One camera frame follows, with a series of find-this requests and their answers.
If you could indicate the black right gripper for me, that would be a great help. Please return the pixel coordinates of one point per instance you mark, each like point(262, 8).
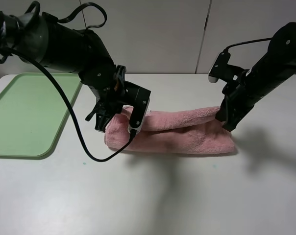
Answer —
point(240, 95)

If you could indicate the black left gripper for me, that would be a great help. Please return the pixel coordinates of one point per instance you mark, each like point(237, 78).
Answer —
point(112, 93)

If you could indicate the pink fluffy towel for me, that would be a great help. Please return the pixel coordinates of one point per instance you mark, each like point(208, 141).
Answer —
point(184, 132)

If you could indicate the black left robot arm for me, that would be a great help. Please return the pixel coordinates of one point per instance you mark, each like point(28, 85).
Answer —
point(41, 38)

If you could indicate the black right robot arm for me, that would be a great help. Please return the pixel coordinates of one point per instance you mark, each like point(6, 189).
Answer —
point(279, 62)

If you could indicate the green plastic tray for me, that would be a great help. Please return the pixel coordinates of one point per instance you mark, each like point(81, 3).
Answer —
point(32, 117)

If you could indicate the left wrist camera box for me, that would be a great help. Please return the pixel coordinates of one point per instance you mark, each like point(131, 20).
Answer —
point(137, 116)

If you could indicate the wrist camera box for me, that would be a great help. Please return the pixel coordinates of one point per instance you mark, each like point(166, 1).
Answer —
point(221, 70)
point(137, 116)

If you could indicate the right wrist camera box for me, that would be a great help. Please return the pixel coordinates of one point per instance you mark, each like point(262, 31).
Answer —
point(221, 70)

